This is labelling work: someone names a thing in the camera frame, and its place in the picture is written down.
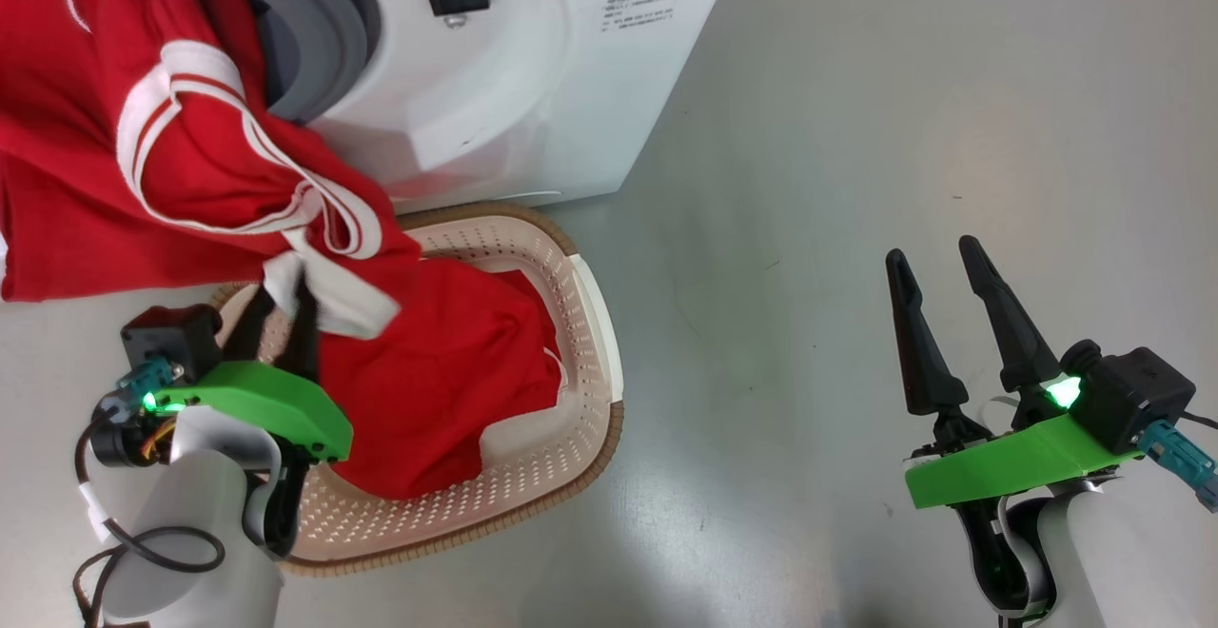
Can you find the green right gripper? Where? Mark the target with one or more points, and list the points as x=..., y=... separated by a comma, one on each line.
x=1018, y=461

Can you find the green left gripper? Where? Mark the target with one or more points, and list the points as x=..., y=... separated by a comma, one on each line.
x=276, y=404

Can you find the red and white garment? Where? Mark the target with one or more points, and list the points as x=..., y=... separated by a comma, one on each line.
x=143, y=57

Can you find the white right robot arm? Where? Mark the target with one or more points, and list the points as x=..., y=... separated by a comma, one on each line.
x=1123, y=561

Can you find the cream perforated laundry basket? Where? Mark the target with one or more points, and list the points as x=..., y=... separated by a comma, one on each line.
x=533, y=476

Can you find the grey rubber door gasket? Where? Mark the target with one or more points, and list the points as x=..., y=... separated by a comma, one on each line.
x=324, y=29

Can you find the white washing machine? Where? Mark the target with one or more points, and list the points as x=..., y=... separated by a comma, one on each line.
x=533, y=105

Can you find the printed text label on washer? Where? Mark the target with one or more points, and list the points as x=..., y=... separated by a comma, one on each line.
x=644, y=5

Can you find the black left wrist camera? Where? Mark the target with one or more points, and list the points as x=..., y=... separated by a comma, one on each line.
x=171, y=333

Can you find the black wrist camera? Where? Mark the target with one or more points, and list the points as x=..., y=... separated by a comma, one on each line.
x=1137, y=395
x=171, y=333

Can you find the teal left camera connector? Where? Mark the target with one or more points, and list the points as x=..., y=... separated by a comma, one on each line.
x=147, y=382

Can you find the teal camera connector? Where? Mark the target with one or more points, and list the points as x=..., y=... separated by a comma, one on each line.
x=1185, y=461
x=147, y=382

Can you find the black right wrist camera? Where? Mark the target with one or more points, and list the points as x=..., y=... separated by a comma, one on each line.
x=1137, y=395

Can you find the teal right camera connector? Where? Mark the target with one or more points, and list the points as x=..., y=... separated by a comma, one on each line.
x=1185, y=461

